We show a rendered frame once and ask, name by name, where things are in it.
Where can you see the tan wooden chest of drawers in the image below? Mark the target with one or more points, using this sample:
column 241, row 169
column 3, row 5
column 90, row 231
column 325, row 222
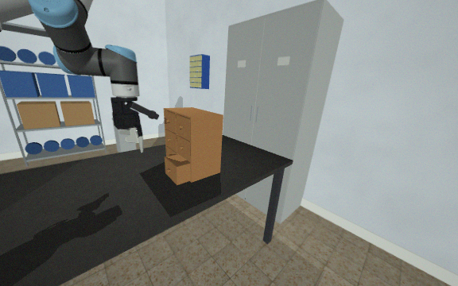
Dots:
column 206, row 133

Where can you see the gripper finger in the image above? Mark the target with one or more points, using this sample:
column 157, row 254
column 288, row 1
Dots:
column 125, row 131
column 136, row 135

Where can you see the brown wooden drawer front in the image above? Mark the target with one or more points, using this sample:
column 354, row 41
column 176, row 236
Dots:
column 178, row 169
column 170, row 152
column 170, row 123
column 183, row 126
column 183, row 147
column 171, row 139

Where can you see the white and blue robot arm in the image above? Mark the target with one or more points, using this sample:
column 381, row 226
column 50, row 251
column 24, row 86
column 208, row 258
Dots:
column 73, row 51

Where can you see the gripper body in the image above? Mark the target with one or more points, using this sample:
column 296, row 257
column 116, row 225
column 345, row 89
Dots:
column 126, row 117

